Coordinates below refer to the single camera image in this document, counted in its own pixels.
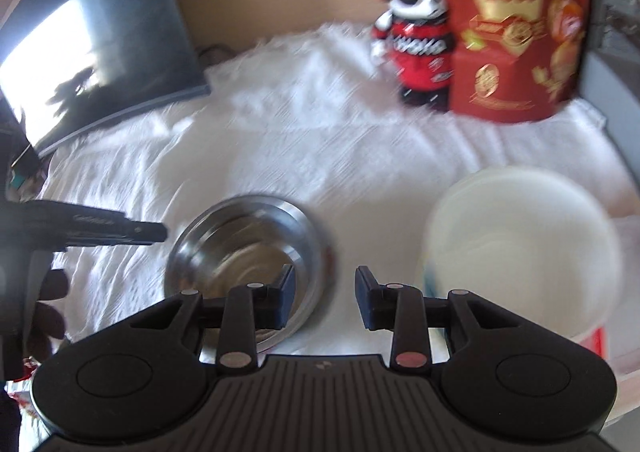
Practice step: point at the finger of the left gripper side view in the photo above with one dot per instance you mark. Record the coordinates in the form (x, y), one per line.
(144, 233)

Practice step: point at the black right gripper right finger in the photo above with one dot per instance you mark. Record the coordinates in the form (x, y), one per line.
(410, 316)

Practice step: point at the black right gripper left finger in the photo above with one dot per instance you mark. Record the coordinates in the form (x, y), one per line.
(237, 317)

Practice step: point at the stainless steel bowl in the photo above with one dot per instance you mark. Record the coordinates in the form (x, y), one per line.
(248, 239)

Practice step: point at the white plastic bowl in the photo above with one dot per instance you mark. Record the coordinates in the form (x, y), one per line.
(530, 240)

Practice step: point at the white plastic bin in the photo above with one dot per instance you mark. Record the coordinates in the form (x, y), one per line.
(622, 328)

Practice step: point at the left hand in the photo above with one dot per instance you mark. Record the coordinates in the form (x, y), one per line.
(47, 324)

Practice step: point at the black curved monitor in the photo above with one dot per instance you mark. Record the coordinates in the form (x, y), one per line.
(70, 66)

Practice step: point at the white woven tablecloth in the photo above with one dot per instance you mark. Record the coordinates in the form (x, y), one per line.
(309, 118)

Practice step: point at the panda racer figurine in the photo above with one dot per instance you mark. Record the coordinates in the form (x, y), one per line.
(414, 35)

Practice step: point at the red snack bag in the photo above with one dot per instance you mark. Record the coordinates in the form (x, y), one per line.
(515, 60)

